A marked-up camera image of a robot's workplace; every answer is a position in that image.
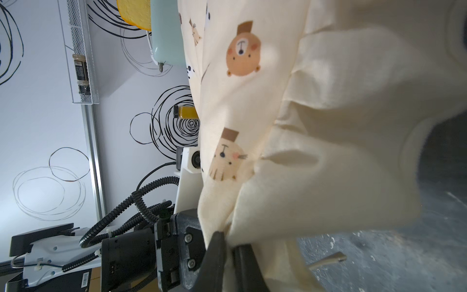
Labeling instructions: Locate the cream bear-print pillow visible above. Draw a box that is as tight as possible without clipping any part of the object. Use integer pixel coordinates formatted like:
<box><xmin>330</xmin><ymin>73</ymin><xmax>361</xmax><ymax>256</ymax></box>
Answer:
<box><xmin>178</xmin><ymin>1</ymin><xmax>467</xmax><ymax>292</ymax></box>

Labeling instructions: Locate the yellow juice bottle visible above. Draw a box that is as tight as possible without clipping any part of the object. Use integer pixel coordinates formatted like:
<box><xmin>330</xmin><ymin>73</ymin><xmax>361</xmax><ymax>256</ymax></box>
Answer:
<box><xmin>173</xmin><ymin>105</ymin><xmax>199</xmax><ymax>120</ymax></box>

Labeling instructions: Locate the right yellow toast slice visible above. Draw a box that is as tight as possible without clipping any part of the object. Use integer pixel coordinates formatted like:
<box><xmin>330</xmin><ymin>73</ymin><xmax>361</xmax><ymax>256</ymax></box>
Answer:
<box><xmin>116</xmin><ymin>0</ymin><xmax>152</xmax><ymax>31</ymax></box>

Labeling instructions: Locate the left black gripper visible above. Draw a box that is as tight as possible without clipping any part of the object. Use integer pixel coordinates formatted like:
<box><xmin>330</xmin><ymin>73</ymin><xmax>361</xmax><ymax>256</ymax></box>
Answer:
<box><xmin>154</xmin><ymin>209</ymin><xmax>270</xmax><ymax>292</ymax></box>

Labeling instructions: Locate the black coiled cable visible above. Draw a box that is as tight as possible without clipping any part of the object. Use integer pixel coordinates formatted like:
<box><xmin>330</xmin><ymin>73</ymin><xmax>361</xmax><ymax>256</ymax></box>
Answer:
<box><xmin>78</xmin><ymin>176</ymin><xmax>180</xmax><ymax>249</ymax></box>

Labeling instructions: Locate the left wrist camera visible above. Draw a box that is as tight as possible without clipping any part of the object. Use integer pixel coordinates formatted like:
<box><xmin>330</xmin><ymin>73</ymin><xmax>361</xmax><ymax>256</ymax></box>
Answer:
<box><xmin>176</xmin><ymin>146</ymin><xmax>201</xmax><ymax>174</ymax></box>

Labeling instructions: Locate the white wire wall shelf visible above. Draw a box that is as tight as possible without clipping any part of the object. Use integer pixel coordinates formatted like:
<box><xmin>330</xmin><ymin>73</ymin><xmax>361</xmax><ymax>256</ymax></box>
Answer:
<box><xmin>57</xmin><ymin>1</ymin><xmax>100</xmax><ymax>105</ymax></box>

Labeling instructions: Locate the dark bottle in shelf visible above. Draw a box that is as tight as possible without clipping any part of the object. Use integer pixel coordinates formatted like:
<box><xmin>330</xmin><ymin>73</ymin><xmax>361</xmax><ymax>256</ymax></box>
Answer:
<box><xmin>72</xmin><ymin>54</ymin><xmax>91</xmax><ymax>96</ymax></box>

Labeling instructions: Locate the mint green toaster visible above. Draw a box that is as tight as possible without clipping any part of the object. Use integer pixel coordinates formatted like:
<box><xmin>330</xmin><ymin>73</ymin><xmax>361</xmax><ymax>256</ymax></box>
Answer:
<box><xmin>150</xmin><ymin>0</ymin><xmax>186</xmax><ymax>73</ymax></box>

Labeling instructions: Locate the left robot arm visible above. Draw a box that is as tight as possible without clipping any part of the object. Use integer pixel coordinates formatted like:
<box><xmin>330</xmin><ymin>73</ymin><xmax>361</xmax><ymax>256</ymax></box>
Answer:
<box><xmin>5</xmin><ymin>201</ymin><xmax>268</xmax><ymax>292</ymax></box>

